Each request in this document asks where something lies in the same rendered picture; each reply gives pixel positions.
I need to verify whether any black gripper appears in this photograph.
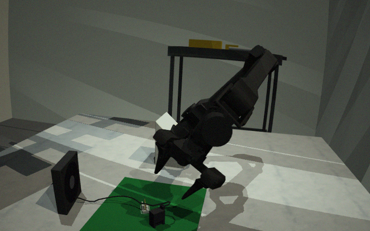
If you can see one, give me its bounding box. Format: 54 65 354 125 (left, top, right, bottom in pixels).
153 125 225 200

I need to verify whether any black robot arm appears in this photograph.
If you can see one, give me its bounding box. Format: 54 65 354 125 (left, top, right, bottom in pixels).
168 45 278 167

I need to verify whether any black cable with plug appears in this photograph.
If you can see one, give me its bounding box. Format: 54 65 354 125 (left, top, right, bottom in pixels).
75 195 170 228

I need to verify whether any black computer fan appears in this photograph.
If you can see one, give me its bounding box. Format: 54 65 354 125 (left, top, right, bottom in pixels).
51 151 81 215

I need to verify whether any green circuit board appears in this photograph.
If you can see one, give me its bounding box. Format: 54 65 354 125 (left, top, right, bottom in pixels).
80 177 206 231

